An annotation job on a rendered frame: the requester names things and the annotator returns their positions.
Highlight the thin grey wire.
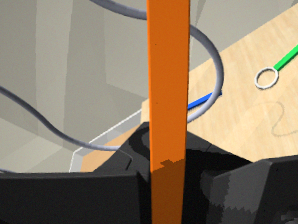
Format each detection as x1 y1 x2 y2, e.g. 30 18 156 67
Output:
0 0 225 152

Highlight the blue rod with grey loop at end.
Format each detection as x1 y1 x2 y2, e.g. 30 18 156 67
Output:
188 92 213 109

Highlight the white loop with green handle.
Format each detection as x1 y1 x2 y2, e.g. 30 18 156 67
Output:
254 44 298 89

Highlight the white loop with orange handle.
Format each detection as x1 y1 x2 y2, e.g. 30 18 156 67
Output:
146 0 190 224

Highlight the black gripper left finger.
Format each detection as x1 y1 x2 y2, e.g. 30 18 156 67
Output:
0 120 153 224

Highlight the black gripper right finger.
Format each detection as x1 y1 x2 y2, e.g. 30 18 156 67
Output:
181 131 298 224

